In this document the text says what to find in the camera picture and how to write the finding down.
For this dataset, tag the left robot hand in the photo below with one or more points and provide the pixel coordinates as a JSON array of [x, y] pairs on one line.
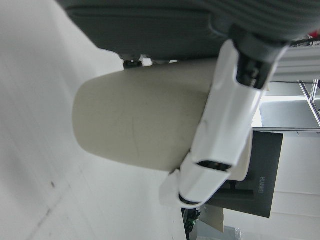
[[225, 120]]

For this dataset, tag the beige cylindrical cup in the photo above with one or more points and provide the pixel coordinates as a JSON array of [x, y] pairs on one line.
[[125, 120]]

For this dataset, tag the black Huawei monitor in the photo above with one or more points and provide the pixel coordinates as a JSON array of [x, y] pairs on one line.
[[265, 155]]

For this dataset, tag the brown cardboard sheet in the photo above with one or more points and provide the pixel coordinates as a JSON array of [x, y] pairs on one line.
[[213, 217]]

